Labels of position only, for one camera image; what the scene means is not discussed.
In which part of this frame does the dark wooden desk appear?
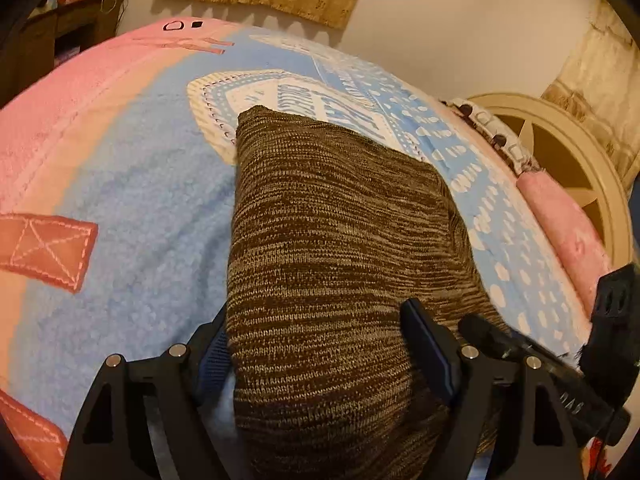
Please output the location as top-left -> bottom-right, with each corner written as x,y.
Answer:
0,0 -> 129,107

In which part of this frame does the pink fleece blanket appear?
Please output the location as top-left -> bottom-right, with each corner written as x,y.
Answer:
515,170 -> 614,312

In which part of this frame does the purple box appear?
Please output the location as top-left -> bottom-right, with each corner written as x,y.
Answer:
52,42 -> 84,67

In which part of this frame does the brown knitted sweater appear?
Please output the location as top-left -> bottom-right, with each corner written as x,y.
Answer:
225,105 -> 512,480

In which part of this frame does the patterned pillow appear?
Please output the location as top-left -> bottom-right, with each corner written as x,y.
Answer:
440,99 -> 544,177

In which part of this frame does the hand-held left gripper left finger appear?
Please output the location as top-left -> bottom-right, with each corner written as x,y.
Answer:
60,305 -> 231,480

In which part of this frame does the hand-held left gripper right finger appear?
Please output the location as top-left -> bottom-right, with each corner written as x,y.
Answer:
400,298 -> 586,480

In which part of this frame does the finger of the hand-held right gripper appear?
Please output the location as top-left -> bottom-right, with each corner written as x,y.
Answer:
459,314 -> 583,388

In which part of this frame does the pink and blue printed blanket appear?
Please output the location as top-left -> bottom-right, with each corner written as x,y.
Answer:
0,17 -> 596,480

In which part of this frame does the cream round headboard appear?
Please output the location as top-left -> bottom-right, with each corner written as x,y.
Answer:
465,92 -> 635,267

